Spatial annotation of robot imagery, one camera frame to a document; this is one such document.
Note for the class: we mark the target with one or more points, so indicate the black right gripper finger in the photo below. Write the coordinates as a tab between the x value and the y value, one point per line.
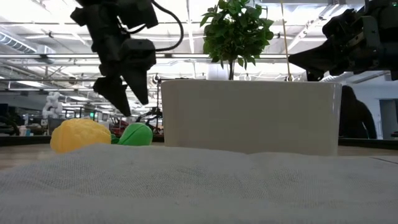
320	67
314	53

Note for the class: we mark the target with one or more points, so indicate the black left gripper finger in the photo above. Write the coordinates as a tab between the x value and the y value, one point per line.
138	84
113	90

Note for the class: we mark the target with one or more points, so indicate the green toy pepper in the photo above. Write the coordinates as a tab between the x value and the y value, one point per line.
136	134

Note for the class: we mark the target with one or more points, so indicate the yellow toy lemon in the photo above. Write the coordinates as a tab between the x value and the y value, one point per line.
77	135

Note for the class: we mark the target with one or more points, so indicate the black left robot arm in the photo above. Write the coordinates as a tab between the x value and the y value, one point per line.
136	14

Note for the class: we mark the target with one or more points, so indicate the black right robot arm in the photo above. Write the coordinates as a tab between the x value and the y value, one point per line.
384	7

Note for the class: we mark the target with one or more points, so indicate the black background robot arm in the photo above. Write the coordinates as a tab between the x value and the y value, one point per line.
152	116

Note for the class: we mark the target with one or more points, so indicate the translucent white tupperware container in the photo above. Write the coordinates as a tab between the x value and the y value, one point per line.
248	118

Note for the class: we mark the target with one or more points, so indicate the person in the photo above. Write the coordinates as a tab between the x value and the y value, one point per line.
356	115

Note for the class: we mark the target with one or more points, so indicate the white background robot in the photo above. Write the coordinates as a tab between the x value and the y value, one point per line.
53	105

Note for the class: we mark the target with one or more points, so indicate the green leafy plant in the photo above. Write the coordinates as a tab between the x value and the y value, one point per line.
236	31

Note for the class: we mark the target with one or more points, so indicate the gray folded cloth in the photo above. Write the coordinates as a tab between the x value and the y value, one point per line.
199	186

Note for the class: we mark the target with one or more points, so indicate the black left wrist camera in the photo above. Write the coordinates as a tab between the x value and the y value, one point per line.
138	54

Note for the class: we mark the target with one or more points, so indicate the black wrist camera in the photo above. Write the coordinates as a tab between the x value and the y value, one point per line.
342	26
138	54

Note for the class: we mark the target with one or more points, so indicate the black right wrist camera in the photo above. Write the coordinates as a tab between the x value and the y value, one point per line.
342	26

